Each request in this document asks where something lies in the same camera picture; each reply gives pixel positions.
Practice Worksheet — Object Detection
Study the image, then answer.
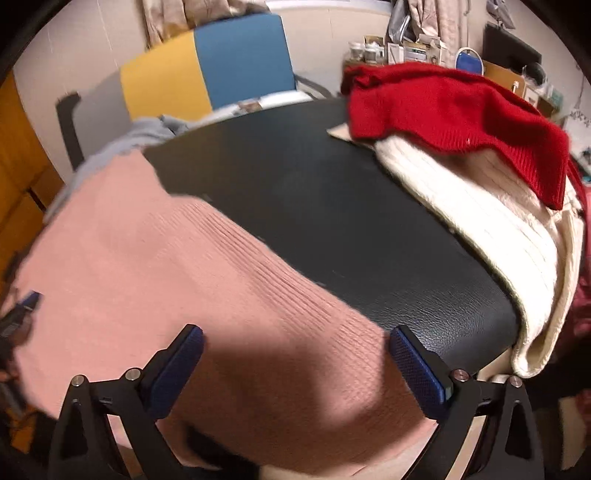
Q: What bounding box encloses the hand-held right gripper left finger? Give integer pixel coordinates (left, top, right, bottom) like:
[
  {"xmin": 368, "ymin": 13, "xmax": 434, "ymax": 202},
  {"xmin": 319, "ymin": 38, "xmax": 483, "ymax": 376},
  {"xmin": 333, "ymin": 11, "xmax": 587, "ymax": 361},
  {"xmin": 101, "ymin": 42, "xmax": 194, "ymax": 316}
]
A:
[{"xmin": 46, "ymin": 324, "xmax": 206, "ymax": 480}]

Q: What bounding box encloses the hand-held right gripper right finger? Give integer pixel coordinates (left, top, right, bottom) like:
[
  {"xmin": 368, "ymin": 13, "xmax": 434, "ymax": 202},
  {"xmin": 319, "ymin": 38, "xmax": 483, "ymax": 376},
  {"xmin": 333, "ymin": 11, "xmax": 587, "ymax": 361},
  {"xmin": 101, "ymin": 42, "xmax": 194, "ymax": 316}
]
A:
[{"xmin": 388, "ymin": 324, "xmax": 546, "ymax": 480}]

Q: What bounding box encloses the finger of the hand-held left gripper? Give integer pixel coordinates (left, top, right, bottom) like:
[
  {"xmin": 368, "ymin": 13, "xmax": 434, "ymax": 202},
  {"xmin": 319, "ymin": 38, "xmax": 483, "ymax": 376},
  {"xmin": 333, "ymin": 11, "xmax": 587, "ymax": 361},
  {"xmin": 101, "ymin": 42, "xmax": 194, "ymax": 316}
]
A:
[{"xmin": 16, "ymin": 291, "xmax": 43, "ymax": 320}]

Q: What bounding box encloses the pink knit sweater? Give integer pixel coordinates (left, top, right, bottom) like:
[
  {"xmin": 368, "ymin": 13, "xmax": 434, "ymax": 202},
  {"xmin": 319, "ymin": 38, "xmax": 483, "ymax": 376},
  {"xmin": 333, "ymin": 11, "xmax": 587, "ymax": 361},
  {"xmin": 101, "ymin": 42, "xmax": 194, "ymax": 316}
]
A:
[{"xmin": 9, "ymin": 150, "xmax": 439, "ymax": 476}]

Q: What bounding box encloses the orange wooden cabinet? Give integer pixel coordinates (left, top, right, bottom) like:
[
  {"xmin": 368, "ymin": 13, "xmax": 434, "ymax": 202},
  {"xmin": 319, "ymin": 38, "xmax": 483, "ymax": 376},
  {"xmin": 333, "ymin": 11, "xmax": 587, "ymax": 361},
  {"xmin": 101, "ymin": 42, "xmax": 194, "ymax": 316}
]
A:
[{"xmin": 0, "ymin": 74, "xmax": 65, "ymax": 287}]

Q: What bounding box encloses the cream knit sweater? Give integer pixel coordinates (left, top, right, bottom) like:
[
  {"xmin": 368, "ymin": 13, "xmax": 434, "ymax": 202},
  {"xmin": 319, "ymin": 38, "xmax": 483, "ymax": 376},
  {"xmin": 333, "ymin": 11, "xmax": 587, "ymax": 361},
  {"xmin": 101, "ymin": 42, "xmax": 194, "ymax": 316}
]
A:
[{"xmin": 327, "ymin": 122, "xmax": 587, "ymax": 379}]

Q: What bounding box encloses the grey garment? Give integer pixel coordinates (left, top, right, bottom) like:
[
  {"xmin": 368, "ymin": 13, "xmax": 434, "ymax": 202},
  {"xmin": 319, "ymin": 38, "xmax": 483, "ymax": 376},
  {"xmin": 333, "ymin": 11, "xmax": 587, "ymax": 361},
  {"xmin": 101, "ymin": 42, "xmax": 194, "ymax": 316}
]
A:
[{"xmin": 44, "ymin": 116, "xmax": 190, "ymax": 222}]

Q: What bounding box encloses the red knit sweater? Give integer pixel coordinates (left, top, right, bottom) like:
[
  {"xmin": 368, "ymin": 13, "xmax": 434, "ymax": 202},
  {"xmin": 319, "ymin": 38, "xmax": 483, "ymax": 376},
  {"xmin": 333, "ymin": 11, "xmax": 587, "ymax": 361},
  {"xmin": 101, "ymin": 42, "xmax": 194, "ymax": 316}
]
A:
[{"xmin": 341, "ymin": 63, "xmax": 589, "ymax": 210}]

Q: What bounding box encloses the beige curtain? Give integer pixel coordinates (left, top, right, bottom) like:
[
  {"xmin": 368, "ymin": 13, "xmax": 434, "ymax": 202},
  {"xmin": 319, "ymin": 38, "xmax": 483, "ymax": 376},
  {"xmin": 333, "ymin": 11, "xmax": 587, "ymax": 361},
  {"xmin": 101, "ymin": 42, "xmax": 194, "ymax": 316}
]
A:
[
  {"xmin": 392, "ymin": 0, "xmax": 472, "ymax": 51},
  {"xmin": 141, "ymin": 0, "xmax": 273, "ymax": 49}
]

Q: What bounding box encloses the tan cardboard box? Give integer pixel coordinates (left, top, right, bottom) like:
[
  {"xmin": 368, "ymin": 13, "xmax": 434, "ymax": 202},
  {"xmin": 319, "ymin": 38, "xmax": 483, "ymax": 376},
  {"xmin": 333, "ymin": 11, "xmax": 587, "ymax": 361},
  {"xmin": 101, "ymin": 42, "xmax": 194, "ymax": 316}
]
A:
[{"xmin": 482, "ymin": 61, "xmax": 527, "ymax": 95}]

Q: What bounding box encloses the blue round container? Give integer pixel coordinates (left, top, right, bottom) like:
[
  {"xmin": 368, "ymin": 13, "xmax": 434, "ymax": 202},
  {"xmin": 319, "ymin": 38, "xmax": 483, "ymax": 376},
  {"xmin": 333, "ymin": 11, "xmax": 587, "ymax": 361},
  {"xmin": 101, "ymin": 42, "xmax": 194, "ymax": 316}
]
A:
[{"xmin": 455, "ymin": 47, "xmax": 483, "ymax": 75}]

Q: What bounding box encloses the black monitor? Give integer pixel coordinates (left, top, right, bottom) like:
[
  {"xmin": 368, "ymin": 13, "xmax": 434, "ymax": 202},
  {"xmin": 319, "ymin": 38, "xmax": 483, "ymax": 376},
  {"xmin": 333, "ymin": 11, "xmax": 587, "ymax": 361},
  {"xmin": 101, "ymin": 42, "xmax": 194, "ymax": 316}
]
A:
[{"xmin": 484, "ymin": 23, "xmax": 542, "ymax": 70}]

